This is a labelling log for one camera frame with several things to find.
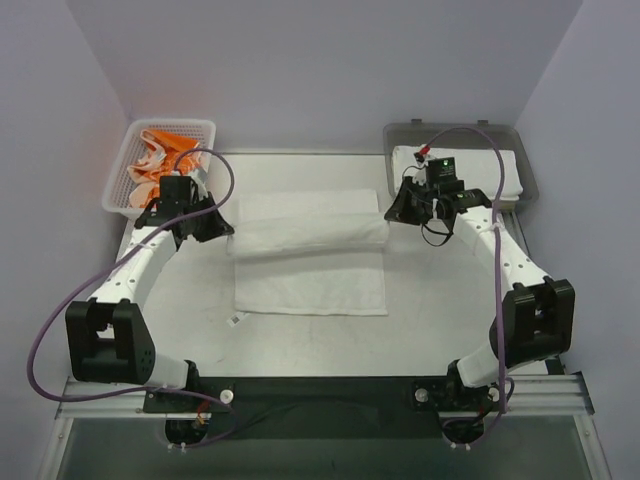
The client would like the white terry towel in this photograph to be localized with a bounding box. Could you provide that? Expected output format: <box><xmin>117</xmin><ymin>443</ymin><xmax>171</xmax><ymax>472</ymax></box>
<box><xmin>390</xmin><ymin>146</ymin><xmax>524</xmax><ymax>202</ymax></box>

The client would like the white towels pile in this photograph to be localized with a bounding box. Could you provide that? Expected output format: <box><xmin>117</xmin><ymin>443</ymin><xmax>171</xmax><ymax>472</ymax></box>
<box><xmin>227</xmin><ymin>189</ymin><xmax>390</xmax><ymax>316</ymax></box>

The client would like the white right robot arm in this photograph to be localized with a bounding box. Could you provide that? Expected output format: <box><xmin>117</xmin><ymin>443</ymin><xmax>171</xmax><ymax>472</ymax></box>
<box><xmin>385</xmin><ymin>157</ymin><xmax>576</xmax><ymax>388</ymax></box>

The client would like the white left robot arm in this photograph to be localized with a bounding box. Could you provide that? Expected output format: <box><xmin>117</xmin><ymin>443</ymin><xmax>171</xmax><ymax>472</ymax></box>
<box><xmin>65</xmin><ymin>176</ymin><xmax>234</xmax><ymax>389</ymax></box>

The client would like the orange cloth in basket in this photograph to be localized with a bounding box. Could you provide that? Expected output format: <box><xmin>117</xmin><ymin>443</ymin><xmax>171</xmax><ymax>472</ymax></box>
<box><xmin>127</xmin><ymin>129</ymin><xmax>210</xmax><ymax>209</ymax></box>

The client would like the white plastic mesh basket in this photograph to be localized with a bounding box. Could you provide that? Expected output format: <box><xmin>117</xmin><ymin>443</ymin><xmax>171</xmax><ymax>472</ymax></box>
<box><xmin>102</xmin><ymin>118</ymin><xmax>216</xmax><ymax>219</ymax></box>

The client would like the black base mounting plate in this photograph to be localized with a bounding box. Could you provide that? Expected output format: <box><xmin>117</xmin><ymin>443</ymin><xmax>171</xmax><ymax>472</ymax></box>
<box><xmin>143</xmin><ymin>376</ymin><xmax>499</xmax><ymax>446</ymax></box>

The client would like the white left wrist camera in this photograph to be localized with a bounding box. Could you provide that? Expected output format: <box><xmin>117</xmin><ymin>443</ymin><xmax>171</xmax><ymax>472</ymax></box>
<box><xmin>189</xmin><ymin>167</ymin><xmax>208</xmax><ymax>190</ymax></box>

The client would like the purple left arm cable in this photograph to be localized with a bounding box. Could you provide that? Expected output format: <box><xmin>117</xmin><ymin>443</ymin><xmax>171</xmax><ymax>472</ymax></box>
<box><xmin>27</xmin><ymin>148</ymin><xmax>239</xmax><ymax>446</ymax></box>

